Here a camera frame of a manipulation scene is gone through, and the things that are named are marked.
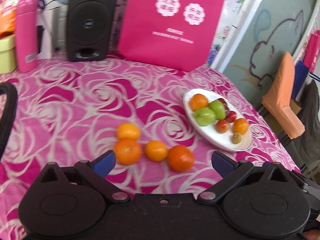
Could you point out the red peach fruit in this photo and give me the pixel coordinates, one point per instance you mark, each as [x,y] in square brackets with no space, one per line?
[222,126]

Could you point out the floral wall poster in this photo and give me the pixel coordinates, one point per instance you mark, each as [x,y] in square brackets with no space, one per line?
[229,18]

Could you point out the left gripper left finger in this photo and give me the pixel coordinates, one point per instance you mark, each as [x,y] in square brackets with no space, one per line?
[94,174]

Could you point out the green mango-shaped fruit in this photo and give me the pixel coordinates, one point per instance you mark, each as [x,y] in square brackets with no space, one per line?
[204,116]

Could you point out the green box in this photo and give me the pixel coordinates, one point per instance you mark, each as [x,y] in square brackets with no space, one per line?
[7,54]

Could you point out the dark red apple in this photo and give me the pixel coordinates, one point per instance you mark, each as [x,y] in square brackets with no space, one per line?
[225,105]

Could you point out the pink rose tablecloth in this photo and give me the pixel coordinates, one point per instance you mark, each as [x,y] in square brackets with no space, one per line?
[69,111]

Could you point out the small red tomato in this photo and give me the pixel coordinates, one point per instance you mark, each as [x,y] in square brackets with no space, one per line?
[231,117]

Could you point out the yellow orange on table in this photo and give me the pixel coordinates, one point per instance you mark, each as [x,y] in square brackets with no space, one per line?
[128,130]

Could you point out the dark green covered chair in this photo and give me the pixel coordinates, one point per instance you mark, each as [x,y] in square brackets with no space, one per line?
[306,147]

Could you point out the large orange on table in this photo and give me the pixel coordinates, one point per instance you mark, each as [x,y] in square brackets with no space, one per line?
[127,151]

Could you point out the white door frame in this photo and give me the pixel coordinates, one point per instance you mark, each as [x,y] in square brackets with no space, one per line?
[236,35]

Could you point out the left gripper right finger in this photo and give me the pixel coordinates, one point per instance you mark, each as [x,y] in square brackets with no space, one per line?
[233,174]

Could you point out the pink water bottle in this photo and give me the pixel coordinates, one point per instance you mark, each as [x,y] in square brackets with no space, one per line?
[26,35]

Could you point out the hanging blue bag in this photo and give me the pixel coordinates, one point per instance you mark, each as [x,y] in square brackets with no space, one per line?
[301,74]

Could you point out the small brown kiwi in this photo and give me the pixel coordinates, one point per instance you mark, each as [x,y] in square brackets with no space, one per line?
[236,138]

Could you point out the small orange on table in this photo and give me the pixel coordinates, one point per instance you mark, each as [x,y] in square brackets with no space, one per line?
[156,151]

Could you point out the white ceramic plate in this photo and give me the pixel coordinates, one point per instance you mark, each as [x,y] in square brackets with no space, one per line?
[222,141]

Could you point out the small orange tangerine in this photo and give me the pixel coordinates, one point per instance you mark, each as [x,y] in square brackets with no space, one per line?
[240,125]

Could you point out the reddish orange on table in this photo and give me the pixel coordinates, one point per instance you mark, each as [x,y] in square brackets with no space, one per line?
[180,158]

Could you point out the pink tote bag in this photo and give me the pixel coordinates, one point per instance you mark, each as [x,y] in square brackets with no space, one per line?
[176,34]

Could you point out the green apple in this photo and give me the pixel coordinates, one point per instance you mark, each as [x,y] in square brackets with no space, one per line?
[218,108]

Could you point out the black speaker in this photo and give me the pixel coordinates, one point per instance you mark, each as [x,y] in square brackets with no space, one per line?
[88,29]

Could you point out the hanging pink bag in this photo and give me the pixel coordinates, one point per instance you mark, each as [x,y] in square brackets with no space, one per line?
[312,51]

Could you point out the large orange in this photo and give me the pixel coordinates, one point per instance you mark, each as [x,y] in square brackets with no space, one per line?
[127,151]
[198,101]

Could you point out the orange covered chair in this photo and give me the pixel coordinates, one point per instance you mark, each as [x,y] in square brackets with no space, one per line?
[277,99]

